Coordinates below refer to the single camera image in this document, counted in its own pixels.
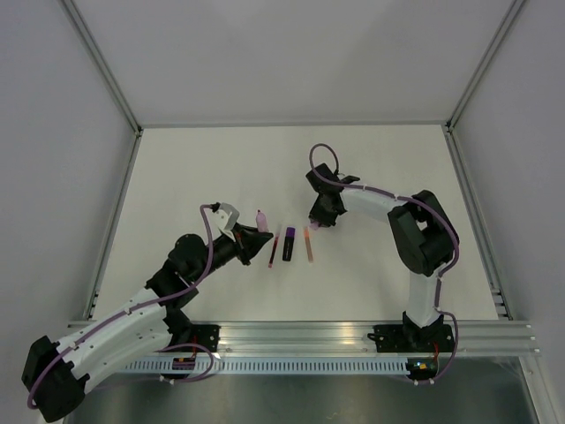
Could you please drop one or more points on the dark purple pen cap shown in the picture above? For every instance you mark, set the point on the dark purple pen cap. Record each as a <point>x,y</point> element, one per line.
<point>290,232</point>

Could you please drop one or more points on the right aluminium frame post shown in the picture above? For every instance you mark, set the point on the right aluminium frame post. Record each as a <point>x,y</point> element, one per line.
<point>500,35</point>

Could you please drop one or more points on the red pen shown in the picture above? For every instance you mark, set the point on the red pen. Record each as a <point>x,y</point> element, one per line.
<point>274,247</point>

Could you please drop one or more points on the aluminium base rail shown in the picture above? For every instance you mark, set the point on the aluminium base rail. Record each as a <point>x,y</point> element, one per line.
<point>349,339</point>

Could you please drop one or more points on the black mounting plate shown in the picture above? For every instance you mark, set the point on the black mounting plate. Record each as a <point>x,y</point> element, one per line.
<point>397,338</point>
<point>207,335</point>

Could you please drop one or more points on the aluminium frame post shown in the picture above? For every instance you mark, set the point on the aluminium frame post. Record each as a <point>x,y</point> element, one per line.
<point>500,35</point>
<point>79,23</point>

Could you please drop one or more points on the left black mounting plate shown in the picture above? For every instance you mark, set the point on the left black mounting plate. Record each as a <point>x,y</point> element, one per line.
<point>207,335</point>

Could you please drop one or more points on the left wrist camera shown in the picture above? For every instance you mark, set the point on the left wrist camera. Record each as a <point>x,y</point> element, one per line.
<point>225,217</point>

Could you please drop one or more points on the pink highlighter pen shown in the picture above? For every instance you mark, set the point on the pink highlighter pen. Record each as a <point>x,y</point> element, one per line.
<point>261,221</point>

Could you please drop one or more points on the orange highlighter pen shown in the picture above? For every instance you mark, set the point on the orange highlighter pen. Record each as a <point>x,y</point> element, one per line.
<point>308,244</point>

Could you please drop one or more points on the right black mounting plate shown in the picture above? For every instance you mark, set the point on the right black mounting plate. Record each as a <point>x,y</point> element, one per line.
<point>397,338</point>

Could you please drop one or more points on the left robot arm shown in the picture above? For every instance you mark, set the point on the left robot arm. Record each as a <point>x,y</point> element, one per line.
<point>59,374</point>

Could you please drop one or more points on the white slotted cable duct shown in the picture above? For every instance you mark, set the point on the white slotted cable duct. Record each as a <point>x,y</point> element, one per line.
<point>267,366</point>

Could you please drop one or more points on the black purple-tipped marker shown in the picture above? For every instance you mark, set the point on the black purple-tipped marker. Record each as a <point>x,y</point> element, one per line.
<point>287,249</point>

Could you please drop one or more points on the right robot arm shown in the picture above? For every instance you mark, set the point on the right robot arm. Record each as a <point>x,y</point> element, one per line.
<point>425,240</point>

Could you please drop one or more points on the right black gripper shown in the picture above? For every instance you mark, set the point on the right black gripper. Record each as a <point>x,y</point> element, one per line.
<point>327,220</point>

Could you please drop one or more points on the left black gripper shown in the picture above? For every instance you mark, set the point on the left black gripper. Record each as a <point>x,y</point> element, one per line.
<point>248,247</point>

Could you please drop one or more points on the left aluminium frame post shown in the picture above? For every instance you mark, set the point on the left aluminium frame post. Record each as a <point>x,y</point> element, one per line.
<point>79,23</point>

